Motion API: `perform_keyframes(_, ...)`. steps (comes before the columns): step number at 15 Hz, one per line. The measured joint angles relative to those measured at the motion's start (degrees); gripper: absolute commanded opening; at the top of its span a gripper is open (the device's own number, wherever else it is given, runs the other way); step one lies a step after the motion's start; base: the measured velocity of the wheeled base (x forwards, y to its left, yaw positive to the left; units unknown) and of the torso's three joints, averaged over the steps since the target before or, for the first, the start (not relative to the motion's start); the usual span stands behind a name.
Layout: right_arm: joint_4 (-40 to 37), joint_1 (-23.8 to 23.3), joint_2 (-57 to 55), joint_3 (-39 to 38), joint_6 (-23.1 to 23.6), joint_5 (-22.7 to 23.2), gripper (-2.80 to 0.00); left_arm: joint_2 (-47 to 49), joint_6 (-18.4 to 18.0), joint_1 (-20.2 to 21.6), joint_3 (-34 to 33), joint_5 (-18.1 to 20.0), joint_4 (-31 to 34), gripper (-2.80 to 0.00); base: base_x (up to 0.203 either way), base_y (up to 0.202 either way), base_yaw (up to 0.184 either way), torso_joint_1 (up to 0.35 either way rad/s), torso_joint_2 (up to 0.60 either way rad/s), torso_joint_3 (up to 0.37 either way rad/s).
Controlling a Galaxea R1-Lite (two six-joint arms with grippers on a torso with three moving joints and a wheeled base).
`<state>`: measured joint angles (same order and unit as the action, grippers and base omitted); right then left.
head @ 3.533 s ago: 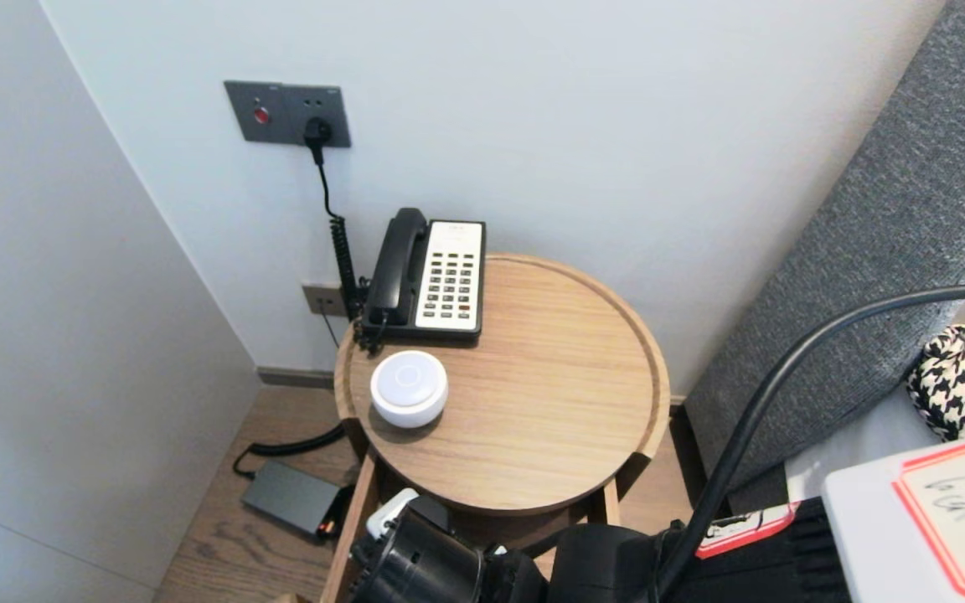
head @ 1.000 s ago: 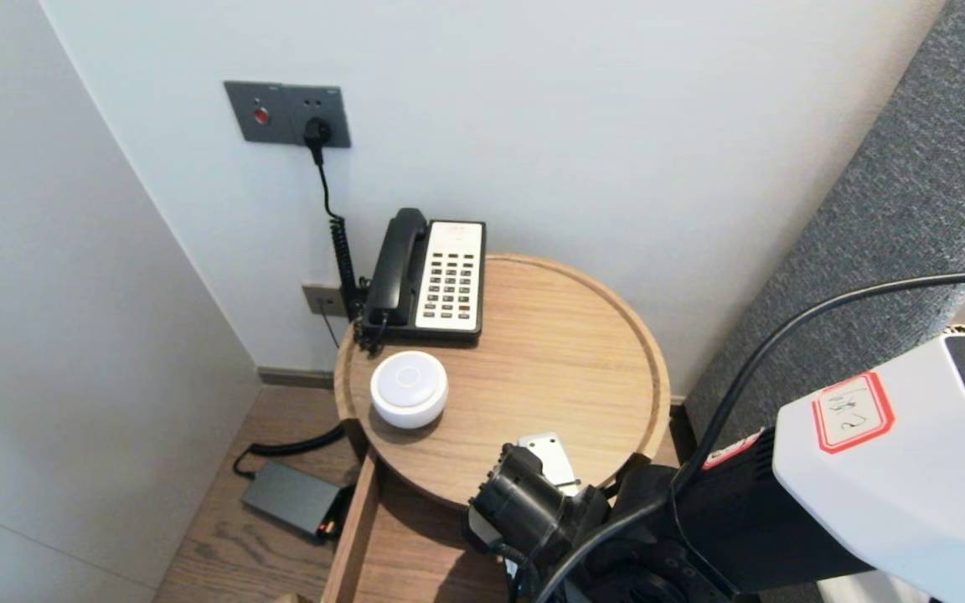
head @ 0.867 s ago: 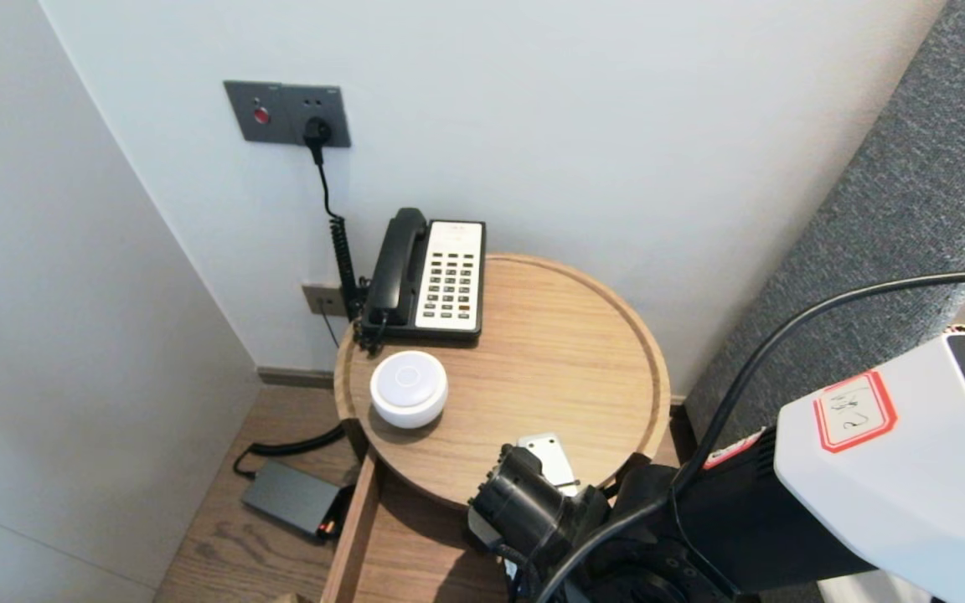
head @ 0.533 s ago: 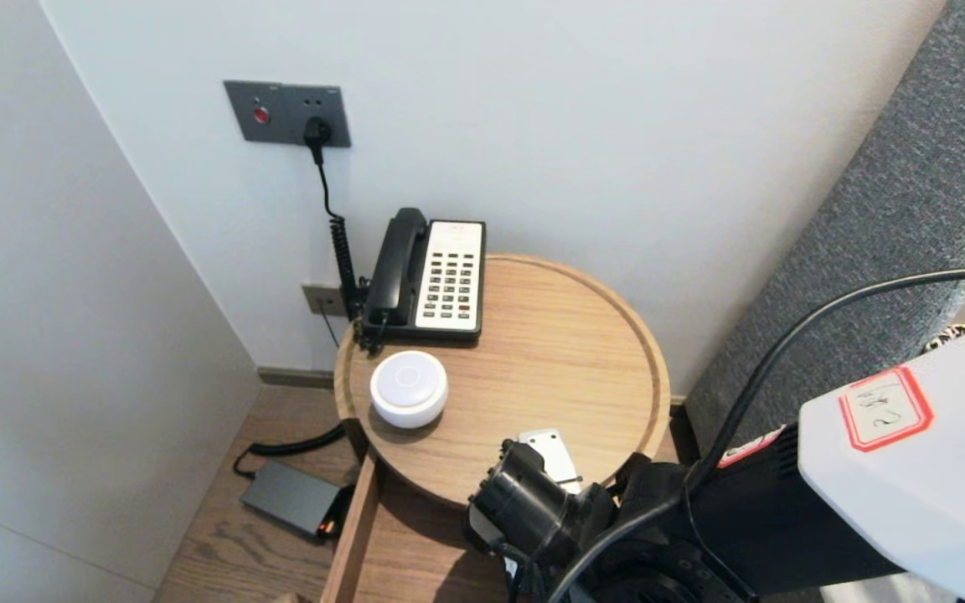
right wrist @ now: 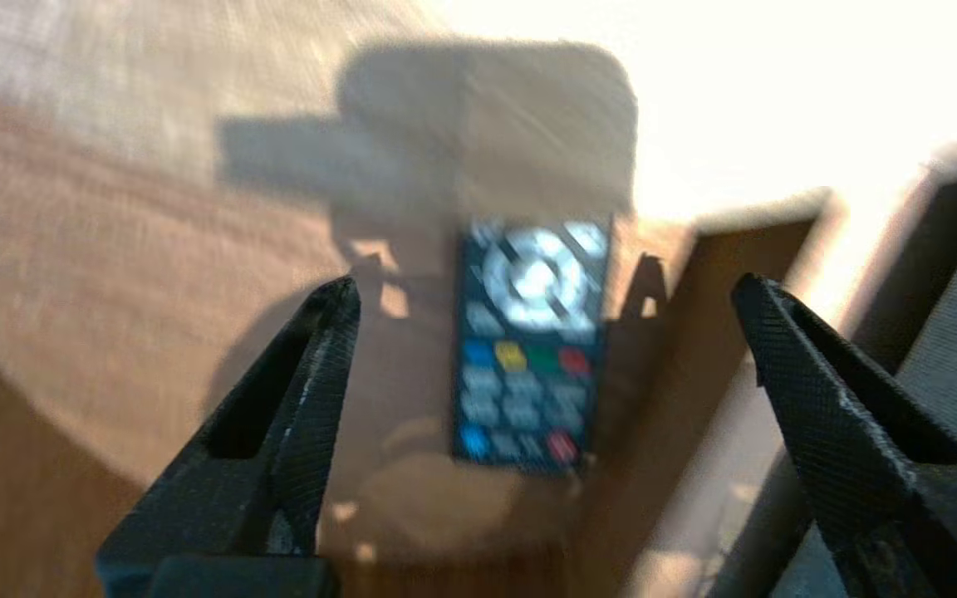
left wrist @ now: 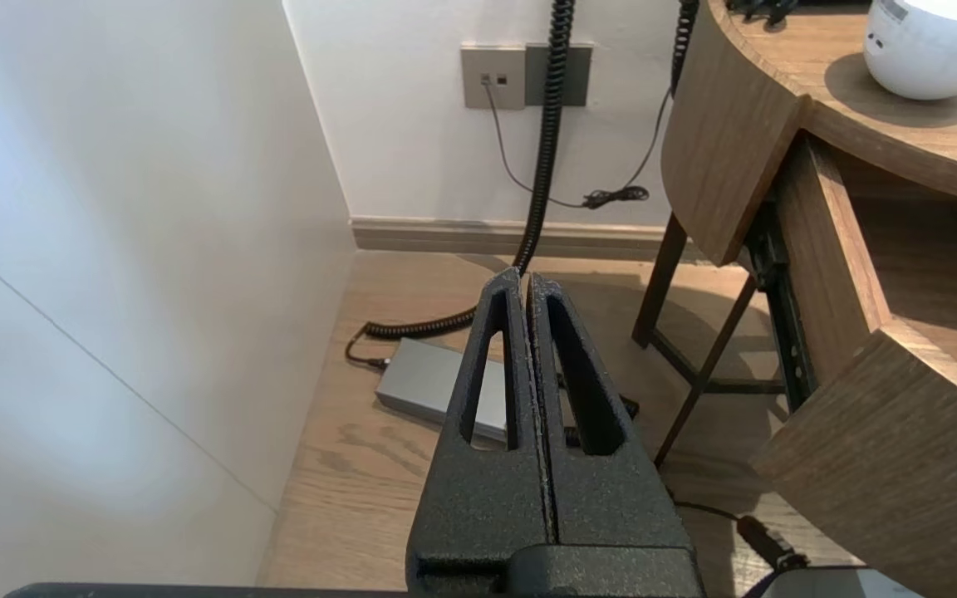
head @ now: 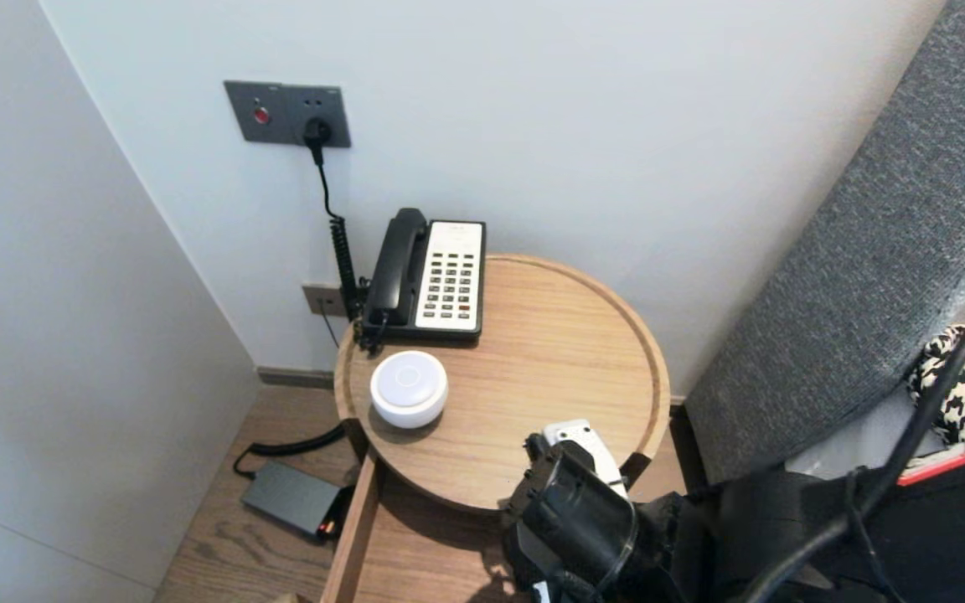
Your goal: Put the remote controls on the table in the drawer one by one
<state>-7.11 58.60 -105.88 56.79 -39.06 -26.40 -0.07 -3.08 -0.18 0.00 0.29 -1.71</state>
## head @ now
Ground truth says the curved wooden table drawer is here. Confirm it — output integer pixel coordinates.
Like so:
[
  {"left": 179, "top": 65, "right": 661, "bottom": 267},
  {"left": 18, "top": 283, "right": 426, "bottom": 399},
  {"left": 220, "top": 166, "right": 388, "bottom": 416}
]
[{"left": 273, "top": 452, "right": 534, "bottom": 603}]

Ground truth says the white round smart speaker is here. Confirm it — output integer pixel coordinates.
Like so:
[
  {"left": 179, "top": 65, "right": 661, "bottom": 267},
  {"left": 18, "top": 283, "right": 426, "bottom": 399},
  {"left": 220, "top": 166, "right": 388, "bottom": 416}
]
[{"left": 369, "top": 350, "right": 450, "bottom": 430}]

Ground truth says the round wooden side table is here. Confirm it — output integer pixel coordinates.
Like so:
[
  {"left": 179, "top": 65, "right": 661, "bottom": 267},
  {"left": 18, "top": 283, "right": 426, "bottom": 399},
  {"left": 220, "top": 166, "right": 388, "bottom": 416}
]
[{"left": 333, "top": 254, "right": 672, "bottom": 513}]

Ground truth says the gray power adapter box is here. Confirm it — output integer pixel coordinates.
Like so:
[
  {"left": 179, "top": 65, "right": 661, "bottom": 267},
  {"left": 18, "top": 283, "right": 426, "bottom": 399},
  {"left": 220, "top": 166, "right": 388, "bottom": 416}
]
[{"left": 241, "top": 461, "right": 341, "bottom": 539}]

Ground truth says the black and white telephone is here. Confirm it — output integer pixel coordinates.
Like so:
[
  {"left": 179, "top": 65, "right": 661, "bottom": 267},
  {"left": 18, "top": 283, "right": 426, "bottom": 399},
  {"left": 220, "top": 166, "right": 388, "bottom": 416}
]
[{"left": 361, "top": 219, "right": 486, "bottom": 341}]

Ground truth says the black telephone handset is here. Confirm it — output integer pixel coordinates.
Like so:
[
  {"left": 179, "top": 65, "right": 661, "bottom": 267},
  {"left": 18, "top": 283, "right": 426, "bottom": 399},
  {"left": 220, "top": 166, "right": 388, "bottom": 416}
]
[{"left": 363, "top": 208, "right": 430, "bottom": 329}]

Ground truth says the gray fabric headboard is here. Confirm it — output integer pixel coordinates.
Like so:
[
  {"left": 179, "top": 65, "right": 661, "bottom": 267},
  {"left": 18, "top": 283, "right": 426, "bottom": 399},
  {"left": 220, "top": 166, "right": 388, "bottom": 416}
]
[{"left": 685, "top": 0, "right": 965, "bottom": 485}]

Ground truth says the black coiled handset cord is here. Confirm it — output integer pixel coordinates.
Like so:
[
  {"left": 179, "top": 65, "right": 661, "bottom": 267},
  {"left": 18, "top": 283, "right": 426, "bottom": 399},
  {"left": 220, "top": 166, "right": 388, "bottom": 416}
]
[{"left": 353, "top": 312, "right": 389, "bottom": 353}]

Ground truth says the beige wall phone jack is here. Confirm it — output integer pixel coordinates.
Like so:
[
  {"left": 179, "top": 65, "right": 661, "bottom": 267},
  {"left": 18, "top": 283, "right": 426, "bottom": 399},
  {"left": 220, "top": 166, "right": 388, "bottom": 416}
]
[{"left": 302, "top": 283, "right": 348, "bottom": 319}]

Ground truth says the black plug with coiled cable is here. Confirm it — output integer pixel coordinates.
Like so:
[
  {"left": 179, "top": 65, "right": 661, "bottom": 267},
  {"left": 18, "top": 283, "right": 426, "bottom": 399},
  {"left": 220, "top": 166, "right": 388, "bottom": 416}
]
[{"left": 234, "top": 117, "right": 364, "bottom": 480}]

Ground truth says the gray wall power socket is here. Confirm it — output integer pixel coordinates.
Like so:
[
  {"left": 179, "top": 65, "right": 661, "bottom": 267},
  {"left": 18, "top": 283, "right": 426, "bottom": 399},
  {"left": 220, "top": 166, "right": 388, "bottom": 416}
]
[{"left": 281, "top": 84, "right": 351, "bottom": 149}]

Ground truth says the gray wall switch red button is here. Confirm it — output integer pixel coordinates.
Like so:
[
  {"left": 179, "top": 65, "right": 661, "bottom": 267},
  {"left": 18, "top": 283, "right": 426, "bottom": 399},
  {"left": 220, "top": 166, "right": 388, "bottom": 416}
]
[{"left": 224, "top": 81, "right": 286, "bottom": 145}]

